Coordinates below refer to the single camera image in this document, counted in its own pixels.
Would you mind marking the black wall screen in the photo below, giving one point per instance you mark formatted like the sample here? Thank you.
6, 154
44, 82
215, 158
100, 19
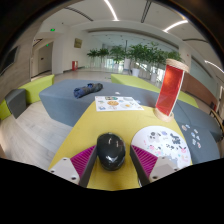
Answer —
8, 58

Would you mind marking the small paper sticker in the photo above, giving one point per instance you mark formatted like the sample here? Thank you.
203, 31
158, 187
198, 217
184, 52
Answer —
188, 126
195, 131
193, 134
198, 137
194, 141
199, 145
184, 127

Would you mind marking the group of potted plants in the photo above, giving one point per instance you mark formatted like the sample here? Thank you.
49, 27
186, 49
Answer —
140, 53

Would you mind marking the lime green upholstered bench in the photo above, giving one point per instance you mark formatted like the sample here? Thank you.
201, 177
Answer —
133, 80
36, 88
188, 99

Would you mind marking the red fire extinguisher cabinet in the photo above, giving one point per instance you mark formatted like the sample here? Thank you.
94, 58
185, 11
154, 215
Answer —
74, 65

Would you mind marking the long grey upholstered bench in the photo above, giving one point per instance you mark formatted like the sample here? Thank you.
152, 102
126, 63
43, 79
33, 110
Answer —
63, 100

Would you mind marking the ceiling strip lights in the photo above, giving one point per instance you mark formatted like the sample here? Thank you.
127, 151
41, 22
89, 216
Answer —
111, 10

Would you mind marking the round white puppy mouse pad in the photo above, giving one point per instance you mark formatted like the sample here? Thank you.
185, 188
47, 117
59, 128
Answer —
166, 140

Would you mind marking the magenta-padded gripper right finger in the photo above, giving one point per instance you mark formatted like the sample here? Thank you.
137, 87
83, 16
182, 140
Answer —
153, 166

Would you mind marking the black computer mouse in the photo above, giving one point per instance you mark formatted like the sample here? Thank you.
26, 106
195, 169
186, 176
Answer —
111, 151

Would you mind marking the brown wall plaque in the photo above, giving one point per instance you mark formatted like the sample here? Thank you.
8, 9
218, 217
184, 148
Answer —
78, 43

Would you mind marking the green exit sign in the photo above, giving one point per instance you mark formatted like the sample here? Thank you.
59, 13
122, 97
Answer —
52, 29

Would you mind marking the folded dark blue umbrella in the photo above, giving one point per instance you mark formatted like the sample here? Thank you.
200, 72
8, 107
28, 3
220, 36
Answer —
87, 90

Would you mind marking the dark grey ottoman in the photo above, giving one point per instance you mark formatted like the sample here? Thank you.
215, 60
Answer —
16, 101

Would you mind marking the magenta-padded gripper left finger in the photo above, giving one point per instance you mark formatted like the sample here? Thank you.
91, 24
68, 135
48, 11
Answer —
75, 165

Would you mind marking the white printed sticker sheet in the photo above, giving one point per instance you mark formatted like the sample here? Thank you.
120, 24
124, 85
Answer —
116, 103

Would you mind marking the wooden bench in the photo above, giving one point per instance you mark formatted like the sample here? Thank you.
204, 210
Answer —
217, 118

